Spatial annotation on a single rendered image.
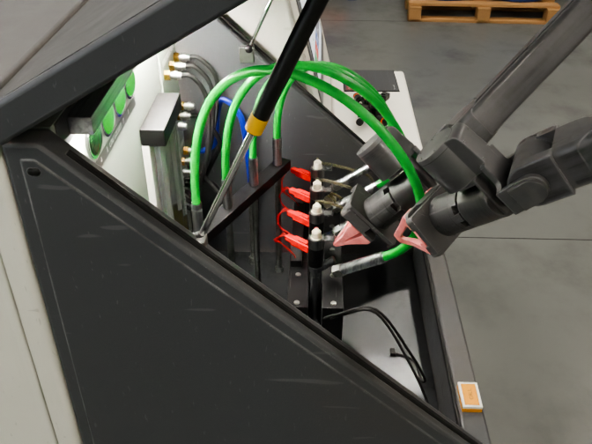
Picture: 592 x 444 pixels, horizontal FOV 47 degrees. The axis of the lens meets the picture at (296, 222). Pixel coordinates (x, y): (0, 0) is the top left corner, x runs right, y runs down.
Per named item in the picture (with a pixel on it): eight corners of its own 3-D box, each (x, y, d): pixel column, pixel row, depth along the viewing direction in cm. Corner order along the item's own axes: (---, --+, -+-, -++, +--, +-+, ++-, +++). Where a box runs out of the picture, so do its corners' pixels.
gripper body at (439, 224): (402, 222, 89) (437, 207, 83) (442, 179, 95) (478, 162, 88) (431, 260, 90) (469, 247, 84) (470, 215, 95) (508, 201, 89)
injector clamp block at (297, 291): (340, 369, 126) (344, 307, 118) (286, 367, 126) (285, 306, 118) (337, 258, 154) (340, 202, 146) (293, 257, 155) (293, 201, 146)
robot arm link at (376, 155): (473, 155, 100) (455, 152, 109) (421, 98, 99) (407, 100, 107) (414, 211, 101) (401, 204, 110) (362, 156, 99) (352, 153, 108)
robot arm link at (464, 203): (514, 224, 80) (531, 190, 83) (474, 184, 79) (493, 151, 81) (474, 237, 86) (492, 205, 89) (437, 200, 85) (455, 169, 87)
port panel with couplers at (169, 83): (191, 201, 133) (175, 48, 116) (173, 201, 133) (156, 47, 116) (201, 168, 144) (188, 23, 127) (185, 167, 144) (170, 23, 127)
